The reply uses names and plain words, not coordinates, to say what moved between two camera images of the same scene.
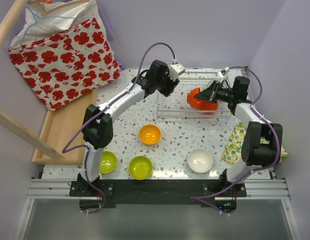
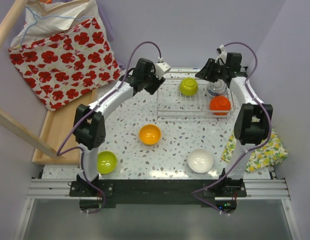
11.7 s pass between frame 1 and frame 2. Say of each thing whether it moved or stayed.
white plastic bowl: stayed
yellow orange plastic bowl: stayed
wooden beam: stayed
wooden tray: stayed
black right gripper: moved
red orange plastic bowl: moved
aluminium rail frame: stayed
